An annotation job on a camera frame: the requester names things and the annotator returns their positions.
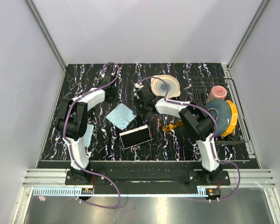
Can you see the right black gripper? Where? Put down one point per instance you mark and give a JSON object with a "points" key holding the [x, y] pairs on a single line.
{"points": [[136, 109]]}

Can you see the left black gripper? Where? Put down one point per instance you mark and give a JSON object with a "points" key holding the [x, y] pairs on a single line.
{"points": [[115, 98]]}

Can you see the light blue cleaning cloth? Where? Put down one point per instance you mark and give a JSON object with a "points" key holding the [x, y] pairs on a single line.
{"points": [[121, 116]]}

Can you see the white geometric glasses case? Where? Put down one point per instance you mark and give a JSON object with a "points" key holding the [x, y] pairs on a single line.
{"points": [[135, 136]]}

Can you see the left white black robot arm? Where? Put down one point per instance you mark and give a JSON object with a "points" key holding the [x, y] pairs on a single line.
{"points": [[72, 119]]}

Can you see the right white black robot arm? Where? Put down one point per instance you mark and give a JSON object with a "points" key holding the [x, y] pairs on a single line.
{"points": [[198, 122]]}

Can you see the amber sunglasses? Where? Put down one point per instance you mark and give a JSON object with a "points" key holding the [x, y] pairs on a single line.
{"points": [[170, 127]]}

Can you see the beige plate with blue rings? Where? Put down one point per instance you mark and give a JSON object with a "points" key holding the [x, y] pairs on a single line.
{"points": [[165, 84]]}

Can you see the pink cup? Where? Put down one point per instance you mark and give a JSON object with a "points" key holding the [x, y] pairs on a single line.
{"points": [[218, 92]]}

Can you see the dark blue bowl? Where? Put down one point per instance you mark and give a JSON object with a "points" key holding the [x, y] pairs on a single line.
{"points": [[220, 111]]}

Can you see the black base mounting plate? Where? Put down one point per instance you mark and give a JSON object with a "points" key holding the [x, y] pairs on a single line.
{"points": [[185, 172]]}

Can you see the yellow bowl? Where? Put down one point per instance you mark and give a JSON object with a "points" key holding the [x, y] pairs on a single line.
{"points": [[232, 121]]}

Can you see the black wire dish rack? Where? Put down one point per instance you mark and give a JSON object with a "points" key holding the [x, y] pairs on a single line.
{"points": [[201, 87]]}

